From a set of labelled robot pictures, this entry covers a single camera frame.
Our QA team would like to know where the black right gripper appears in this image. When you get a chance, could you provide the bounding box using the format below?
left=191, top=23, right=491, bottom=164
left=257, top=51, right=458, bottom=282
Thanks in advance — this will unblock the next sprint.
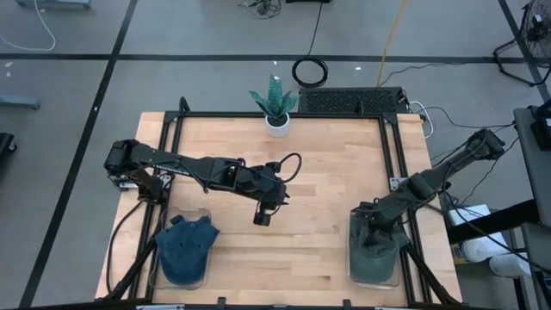
left=350, top=196, right=411, bottom=242

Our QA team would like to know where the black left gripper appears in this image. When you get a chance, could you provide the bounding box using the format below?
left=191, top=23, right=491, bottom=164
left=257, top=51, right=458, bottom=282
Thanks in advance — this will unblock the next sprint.
left=253, top=170, right=289, bottom=227

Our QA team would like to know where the blue denim cap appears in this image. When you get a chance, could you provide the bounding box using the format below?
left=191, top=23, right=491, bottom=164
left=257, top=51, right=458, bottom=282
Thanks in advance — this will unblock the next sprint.
left=154, top=214, right=221, bottom=288

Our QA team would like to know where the clear plastic bin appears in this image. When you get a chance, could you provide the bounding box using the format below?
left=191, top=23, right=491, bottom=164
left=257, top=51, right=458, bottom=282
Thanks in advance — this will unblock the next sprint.
left=347, top=210, right=402, bottom=288
left=148, top=208, right=213, bottom=290

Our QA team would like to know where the white round plant pot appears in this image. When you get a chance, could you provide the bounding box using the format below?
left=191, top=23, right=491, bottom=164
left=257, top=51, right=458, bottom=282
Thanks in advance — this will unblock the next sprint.
left=264, top=112, right=291, bottom=139

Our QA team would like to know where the white cardboard box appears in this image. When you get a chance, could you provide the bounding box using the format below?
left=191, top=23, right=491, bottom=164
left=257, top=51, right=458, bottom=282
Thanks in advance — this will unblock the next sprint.
left=447, top=204, right=492, bottom=227

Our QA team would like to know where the white paper towel roll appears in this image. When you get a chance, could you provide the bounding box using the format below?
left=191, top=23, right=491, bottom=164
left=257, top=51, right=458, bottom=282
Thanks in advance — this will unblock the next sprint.
left=460, top=234, right=512, bottom=264
left=489, top=253, right=534, bottom=278

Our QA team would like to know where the black diagonal beam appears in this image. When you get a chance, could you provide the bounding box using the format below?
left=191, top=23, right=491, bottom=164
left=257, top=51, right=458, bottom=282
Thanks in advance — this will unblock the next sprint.
left=446, top=199, right=540, bottom=245

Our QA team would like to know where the green snake plant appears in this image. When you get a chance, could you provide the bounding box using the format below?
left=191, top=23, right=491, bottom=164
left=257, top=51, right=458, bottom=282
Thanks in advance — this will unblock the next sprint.
left=248, top=73, right=300, bottom=124

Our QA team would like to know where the black perforated metal box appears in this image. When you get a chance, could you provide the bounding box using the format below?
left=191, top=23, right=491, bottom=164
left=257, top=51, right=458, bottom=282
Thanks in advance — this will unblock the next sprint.
left=298, top=86, right=410, bottom=115

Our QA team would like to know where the black device on cart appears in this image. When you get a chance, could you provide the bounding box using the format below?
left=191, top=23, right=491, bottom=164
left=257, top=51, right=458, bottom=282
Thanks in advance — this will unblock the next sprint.
left=529, top=99, right=551, bottom=152

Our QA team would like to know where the black floor fan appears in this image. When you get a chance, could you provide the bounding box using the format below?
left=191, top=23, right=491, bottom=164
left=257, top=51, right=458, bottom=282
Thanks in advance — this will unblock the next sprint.
left=492, top=0, right=551, bottom=87

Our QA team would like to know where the gray floor base bar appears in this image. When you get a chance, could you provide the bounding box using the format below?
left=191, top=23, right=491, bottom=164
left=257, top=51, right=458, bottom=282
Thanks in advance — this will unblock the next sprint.
left=15, top=0, right=93, bottom=10
left=0, top=95, right=42, bottom=110

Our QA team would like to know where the black aluminium table frame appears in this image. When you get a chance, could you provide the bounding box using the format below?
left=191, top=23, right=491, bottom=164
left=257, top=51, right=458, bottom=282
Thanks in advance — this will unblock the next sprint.
left=102, top=96, right=464, bottom=310

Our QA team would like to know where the white power cable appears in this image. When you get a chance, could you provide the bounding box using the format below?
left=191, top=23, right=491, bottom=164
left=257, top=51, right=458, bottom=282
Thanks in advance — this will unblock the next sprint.
left=407, top=100, right=436, bottom=140

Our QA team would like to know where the coiled black floor cable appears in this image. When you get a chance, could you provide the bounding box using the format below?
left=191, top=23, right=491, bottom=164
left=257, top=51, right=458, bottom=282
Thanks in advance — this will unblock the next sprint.
left=291, top=0, right=330, bottom=89

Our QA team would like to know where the yellow hanging cable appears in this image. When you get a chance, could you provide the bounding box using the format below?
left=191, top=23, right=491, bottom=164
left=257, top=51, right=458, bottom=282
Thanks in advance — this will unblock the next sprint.
left=376, top=0, right=408, bottom=87

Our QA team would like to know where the tangled black cable bundle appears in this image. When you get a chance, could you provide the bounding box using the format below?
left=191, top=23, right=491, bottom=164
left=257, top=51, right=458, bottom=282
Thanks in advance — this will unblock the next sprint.
left=237, top=0, right=283, bottom=20

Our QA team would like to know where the white floor cable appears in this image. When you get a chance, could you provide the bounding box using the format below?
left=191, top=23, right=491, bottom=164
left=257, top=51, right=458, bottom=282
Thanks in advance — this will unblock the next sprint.
left=0, top=0, right=58, bottom=52

